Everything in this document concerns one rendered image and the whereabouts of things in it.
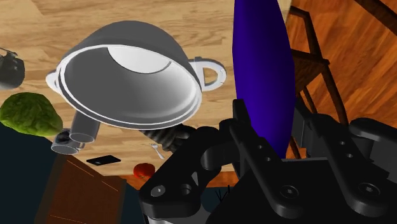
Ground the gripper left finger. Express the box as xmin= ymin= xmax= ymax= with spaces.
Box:
xmin=138 ymin=99 xmax=304 ymax=220

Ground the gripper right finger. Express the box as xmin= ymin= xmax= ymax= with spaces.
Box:
xmin=292 ymin=101 xmax=397 ymax=218

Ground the blue elongated pointed object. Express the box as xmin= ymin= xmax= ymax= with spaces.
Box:
xmin=232 ymin=0 xmax=296 ymax=160

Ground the silver fork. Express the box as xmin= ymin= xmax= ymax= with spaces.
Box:
xmin=150 ymin=143 xmax=165 ymax=160

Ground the dark grey ribbed object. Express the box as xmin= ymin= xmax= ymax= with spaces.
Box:
xmin=139 ymin=123 xmax=193 ymax=153

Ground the red tomato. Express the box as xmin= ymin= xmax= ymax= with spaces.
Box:
xmin=132 ymin=162 xmax=156 ymax=180

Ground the black phone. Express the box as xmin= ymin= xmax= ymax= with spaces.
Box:
xmin=86 ymin=155 xmax=122 ymax=167

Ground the dark wooden chair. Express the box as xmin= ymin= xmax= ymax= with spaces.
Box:
xmin=284 ymin=5 xmax=350 ymax=160

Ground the grey cup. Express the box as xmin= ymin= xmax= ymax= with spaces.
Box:
xmin=69 ymin=111 xmax=101 ymax=144
xmin=50 ymin=129 xmax=85 ymax=155

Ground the light wooden table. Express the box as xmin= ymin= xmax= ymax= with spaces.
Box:
xmin=0 ymin=0 xmax=292 ymax=188

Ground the green lettuce head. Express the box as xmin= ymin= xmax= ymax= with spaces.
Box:
xmin=0 ymin=92 xmax=64 ymax=137

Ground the dark grey kettle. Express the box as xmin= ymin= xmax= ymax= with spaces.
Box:
xmin=0 ymin=48 xmax=26 ymax=91

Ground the grey two-handled pot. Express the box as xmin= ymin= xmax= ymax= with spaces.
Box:
xmin=45 ymin=20 xmax=227 ymax=130

